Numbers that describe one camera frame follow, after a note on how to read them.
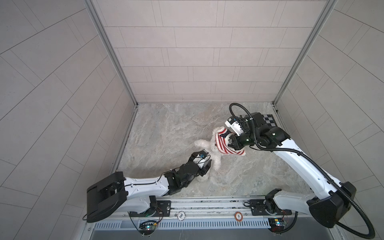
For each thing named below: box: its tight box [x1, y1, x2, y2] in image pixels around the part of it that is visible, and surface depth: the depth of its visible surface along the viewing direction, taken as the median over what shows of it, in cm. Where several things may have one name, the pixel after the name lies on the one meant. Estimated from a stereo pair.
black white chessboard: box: [262, 114, 278, 127], surface depth 104 cm
